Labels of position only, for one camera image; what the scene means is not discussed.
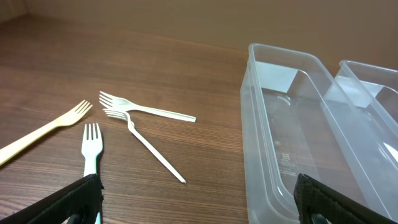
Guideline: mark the yellow plastic fork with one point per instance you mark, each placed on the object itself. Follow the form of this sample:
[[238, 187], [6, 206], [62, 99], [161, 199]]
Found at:
[[67, 119]]

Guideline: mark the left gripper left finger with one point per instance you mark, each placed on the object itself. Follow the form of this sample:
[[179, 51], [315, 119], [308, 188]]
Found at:
[[79, 202]]

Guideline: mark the light blue plastic fork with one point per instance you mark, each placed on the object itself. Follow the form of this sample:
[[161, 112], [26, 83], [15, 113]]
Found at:
[[91, 148]]

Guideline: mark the white fork bent handle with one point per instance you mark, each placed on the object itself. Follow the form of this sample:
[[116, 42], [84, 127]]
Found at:
[[131, 127]]

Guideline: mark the white fork straight handle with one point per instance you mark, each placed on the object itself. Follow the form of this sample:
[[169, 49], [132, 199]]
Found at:
[[122, 104]]

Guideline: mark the clear plastic container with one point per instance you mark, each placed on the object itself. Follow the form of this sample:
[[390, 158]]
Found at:
[[289, 127], [373, 91]]

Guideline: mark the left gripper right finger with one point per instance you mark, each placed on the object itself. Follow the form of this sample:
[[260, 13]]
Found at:
[[318, 203]]

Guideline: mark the left clear plastic container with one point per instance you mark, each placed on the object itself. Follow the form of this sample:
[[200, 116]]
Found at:
[[289, 127]]

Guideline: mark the right clear plastic container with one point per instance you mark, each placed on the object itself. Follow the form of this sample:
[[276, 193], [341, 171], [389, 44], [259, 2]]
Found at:
[[373, 91]]

